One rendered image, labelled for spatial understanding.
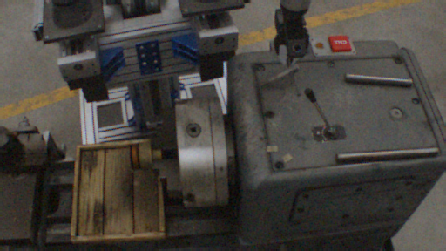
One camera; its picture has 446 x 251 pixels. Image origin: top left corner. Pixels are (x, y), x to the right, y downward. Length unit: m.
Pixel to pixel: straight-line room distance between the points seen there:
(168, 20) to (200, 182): 0.73
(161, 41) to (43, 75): 1.58
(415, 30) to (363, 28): 0.41
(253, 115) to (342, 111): 0.24
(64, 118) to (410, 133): 2.16
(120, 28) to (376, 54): 0.91
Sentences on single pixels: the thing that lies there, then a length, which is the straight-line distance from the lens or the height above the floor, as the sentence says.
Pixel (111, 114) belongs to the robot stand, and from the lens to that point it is 2.63.
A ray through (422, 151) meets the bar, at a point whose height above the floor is 1.28.
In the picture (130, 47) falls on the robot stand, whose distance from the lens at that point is 1.80.
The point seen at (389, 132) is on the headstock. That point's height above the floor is 1.26.
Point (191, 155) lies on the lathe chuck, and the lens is 1.24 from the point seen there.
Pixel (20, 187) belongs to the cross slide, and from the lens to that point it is 1.60.
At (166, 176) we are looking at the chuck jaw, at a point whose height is 1.11.
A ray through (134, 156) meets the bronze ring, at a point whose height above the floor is 1.11.
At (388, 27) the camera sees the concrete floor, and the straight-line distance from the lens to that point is 3.55.
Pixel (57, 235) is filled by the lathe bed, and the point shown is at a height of 0.86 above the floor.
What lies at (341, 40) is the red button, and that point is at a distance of 1.47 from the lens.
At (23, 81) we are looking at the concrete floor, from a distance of 3.28.
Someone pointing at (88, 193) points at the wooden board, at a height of 0.88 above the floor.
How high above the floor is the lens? 2.27
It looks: 55 degrees down
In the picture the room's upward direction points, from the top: straight up
